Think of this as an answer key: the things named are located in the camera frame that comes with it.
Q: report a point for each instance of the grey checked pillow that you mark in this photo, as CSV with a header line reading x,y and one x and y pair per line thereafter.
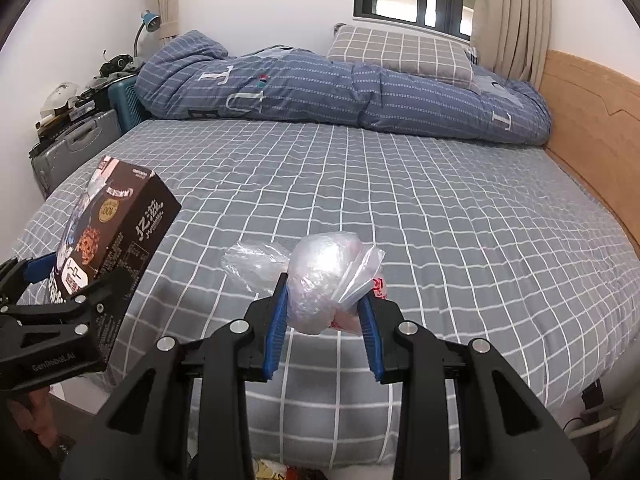
x,y
400,50

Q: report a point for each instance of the bed with grey checked sheet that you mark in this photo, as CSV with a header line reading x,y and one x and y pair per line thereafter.
x,y
450,210

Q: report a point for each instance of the grey hard suitcase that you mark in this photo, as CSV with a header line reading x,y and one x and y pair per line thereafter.
x,y
75,145

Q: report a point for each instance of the white plastic item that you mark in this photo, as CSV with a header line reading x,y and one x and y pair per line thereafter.
x,y
60,95

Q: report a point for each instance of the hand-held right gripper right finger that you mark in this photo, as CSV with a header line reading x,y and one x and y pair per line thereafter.
x,y
371,332

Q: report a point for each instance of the blue desk lamp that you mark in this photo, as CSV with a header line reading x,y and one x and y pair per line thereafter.
x,y
151,21

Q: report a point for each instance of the teal plastic crate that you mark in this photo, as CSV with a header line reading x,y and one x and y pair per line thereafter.
x,y
125,105

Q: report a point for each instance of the person's left hand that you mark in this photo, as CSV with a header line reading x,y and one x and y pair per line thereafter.
x,y
35,412

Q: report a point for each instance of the dark clutter pile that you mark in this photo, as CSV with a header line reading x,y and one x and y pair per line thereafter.
x,y
115,65

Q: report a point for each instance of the clear plastic bag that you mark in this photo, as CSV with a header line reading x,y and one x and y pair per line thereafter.
x,y
320,270

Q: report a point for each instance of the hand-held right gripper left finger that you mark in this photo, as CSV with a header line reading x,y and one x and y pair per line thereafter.
x,y
277,327

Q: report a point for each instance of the brown cookie box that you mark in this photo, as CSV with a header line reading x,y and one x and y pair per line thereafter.
x,y
140,220

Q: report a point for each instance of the white power strip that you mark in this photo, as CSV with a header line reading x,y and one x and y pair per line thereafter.
x,y
595,422

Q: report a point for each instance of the wooden headboard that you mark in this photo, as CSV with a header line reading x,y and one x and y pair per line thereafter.
x,y
590,120

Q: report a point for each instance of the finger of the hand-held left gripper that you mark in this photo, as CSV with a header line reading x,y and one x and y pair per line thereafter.
x,y
25,275
105,297

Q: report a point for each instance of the blue striped quilt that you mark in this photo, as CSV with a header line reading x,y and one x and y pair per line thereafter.
x,y
325,90

